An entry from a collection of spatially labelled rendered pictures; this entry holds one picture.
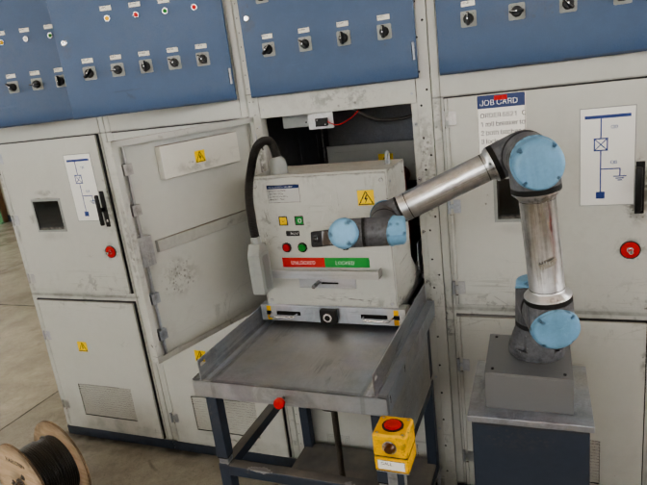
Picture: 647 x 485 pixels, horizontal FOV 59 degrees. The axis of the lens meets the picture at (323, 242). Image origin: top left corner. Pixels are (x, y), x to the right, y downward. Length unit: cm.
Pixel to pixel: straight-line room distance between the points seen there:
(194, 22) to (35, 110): 87
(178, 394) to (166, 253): 106
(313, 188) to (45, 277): 166
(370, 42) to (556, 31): 58
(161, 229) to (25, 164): 115
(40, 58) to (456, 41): 169
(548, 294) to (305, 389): 70
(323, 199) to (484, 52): 69
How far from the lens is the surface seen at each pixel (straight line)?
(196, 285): 209
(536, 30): 194
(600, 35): 195
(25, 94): 279
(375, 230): 141
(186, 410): 292
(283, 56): 214
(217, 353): 188
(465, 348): 221
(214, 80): 225
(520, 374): 166
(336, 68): 206
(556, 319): 151
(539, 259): 147
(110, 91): 235
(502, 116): 195
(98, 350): 308
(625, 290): 210
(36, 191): 298
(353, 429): 255
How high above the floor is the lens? 167
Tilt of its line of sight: 16 degrees down
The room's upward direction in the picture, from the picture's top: 7 degrees counter-clockwise
